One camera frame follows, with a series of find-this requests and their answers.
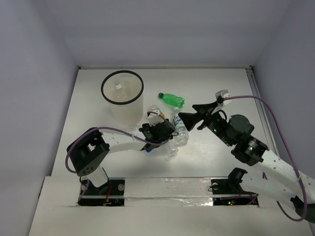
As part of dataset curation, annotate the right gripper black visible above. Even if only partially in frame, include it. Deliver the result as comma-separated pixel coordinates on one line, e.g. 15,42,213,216
178,100,234,147

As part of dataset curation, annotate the clear bottle white cap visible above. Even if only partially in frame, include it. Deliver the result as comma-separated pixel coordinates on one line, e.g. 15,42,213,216
172,107,189,146

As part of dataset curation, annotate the green plastic bottle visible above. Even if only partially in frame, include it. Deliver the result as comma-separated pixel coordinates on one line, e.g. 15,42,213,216
158,92,185,108

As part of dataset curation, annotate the crushed clear bottle blue cap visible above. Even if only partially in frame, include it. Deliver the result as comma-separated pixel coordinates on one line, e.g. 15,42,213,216
146,144,179,159

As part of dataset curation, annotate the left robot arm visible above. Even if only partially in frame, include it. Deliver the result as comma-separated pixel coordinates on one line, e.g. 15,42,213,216
65,109,188,194

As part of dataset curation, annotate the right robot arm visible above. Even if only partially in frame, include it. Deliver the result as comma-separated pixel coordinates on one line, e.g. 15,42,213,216
180,99,315,223

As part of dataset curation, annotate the translucent bin black rim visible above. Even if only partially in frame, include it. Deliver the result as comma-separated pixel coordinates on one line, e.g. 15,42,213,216
101,70,144,126

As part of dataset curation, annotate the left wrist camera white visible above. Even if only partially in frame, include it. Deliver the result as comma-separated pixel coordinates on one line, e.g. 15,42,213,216
147,110,164,126

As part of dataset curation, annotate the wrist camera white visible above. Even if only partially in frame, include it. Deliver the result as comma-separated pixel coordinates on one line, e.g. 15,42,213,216
147,110,164,126
215,89,231,108

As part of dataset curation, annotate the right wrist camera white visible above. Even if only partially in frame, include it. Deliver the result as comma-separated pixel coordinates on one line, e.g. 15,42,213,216
215,89,231,108

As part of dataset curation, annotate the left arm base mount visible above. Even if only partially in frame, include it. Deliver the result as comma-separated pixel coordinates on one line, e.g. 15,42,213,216
77,177,125,207

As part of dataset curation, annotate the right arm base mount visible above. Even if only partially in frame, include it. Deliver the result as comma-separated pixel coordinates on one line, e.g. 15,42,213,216
208,168,259,206

